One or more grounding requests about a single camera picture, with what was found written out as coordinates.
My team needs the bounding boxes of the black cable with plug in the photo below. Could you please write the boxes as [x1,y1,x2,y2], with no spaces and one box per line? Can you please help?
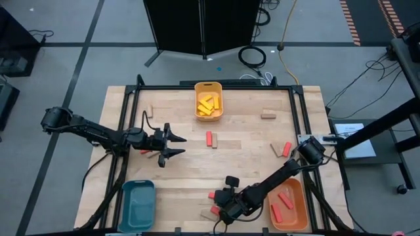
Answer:
[28,29,55,44]

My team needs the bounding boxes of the black metal stand beam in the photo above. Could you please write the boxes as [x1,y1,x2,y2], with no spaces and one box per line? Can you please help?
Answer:
[341,97,420,151]

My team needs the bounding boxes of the teal plastic bin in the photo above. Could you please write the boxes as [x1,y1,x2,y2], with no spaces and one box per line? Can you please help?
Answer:
[117,179,156,233]

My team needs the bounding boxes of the yellow cable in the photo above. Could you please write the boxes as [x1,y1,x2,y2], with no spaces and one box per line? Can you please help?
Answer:
[278,50,300,85]

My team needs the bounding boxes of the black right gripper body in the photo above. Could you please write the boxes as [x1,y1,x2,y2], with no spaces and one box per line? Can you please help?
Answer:
[228,189,260,219]

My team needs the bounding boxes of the yellow plastic bin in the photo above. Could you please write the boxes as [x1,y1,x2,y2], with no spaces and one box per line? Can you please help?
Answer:
[194,81,224,122]

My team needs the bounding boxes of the red white striped tape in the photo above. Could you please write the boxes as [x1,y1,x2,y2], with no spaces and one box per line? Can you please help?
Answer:
[339,0,362,47]
[377,0,405,37]

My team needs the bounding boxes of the black coiled cable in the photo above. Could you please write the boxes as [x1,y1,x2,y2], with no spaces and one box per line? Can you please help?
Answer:
[254,0,280,27]
[238,45,267,69]

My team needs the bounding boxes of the black cable bundle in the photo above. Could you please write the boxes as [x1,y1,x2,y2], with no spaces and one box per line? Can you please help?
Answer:
[78,153,131,232]
[303,157,354,232]

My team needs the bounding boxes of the white paper sheet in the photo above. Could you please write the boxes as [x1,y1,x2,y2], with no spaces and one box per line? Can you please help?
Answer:
[333,123,377,160]

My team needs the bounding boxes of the orange plastic bin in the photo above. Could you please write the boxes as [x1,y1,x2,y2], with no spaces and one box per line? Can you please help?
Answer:
[267,178,309,232]

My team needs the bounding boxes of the black folding screen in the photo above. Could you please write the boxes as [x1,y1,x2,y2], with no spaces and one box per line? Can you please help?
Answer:
[143,0,263,68]

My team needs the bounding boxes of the black side table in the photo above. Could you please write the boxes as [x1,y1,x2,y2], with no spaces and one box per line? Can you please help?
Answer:
[327,117,417,191]

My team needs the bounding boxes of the black equipment case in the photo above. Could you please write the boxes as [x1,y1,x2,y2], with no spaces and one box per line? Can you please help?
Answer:
[0,81,20,132]

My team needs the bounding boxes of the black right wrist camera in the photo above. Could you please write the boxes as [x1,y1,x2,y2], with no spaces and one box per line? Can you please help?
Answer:
[225,175,241,188]

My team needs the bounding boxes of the white cable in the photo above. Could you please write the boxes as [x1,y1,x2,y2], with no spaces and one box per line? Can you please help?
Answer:
[239,71,274,87]

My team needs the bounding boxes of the yellow extension cord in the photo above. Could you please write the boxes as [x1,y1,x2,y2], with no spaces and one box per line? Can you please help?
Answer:
[278,0,299,52]

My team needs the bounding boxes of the black equipment cabinet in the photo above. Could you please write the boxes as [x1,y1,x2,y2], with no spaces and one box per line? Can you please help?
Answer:
[0,6,42,79]

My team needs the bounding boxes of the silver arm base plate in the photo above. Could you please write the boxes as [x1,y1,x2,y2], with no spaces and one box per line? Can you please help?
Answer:
[297,134,337,146]

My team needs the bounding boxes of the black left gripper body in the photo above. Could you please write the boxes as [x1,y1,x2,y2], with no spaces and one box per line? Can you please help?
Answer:
[146,123,171,168]

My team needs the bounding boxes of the black loose cables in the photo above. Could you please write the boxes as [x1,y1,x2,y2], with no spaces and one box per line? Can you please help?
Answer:
[324,52,405,121]

